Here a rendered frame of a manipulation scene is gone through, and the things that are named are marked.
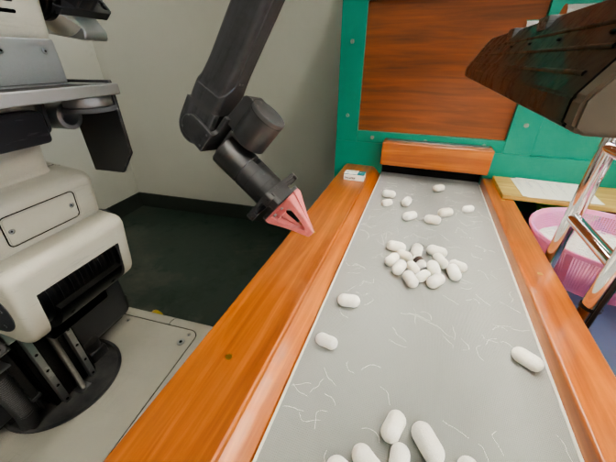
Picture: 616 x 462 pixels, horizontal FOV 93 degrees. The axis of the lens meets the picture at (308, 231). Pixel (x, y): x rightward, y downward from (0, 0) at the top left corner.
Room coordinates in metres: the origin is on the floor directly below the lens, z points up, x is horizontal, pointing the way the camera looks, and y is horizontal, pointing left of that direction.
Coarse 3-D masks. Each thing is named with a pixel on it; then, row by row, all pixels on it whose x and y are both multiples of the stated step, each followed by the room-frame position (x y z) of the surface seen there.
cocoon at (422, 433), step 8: (416, 424) 0.16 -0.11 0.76; (424, 424) 0.15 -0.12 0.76; (416, 432) 0.15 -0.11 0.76; (424, 432) 0.15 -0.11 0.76; (432, 432) 0.15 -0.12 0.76; (416, 440) 0.14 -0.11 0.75; (424, 440) 0.14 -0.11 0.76; (432, 440) 0.14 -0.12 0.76; (424, 448) 0.14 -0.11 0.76; (432, 448) 0.13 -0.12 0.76; (440, 448) 0.13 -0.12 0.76; (424, 456) 0.13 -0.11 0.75; (432, 456) 0.13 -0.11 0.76; (440, 456) 0.13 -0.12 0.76
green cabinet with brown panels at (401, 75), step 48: (384, 0) 0.98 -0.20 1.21; (432, 0) 0.94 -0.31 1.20; (480, 0) 0.90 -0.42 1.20; (528, 0) 0.87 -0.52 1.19; (576, 0) 0.82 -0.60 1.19; (384, 48) 0.97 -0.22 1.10; (432, 48) 0.93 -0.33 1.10; (480, 48) 0.89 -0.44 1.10; (384, 96) 0.97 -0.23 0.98; (432, 96) 0.92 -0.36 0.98; (480, 96) 0.88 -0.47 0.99; (480, 144) 0.86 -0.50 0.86; (528, 144) 0.82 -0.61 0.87; (576, 144) 0.79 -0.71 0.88
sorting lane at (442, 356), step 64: (448, 192) 0.79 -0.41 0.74; (384, 256) 0.47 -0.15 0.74; (448, 256) 0.47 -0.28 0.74; (320, 320) 0.31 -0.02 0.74; (384, 320) 0.31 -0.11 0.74; (448, 320) 0.31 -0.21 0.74; (512, 320) 0.31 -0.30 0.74; (320, 384) 0.21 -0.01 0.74; (384, 384) 0.21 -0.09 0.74; (448, 384) 0.21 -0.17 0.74; (512, 384) 0.21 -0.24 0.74; (320, 448) 0.14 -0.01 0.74; (384, 448) 0.14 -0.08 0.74; (448, 448) 0.14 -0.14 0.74; (512, 448) 0.14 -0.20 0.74; (576, 448) 0.14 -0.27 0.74
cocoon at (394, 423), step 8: (392, 416) 0.16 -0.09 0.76; (400, 416) 0.16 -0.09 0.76; (384, 424) 0.16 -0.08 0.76; (392, 424) 0.16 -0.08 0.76; (400, 424) 0.16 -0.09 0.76; (384, 432) 0.15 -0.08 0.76; (392, 432) 0.15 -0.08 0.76; (400, 432) 0.15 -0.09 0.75; (384, 440) 0.15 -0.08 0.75; (392, 440) 0.14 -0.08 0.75
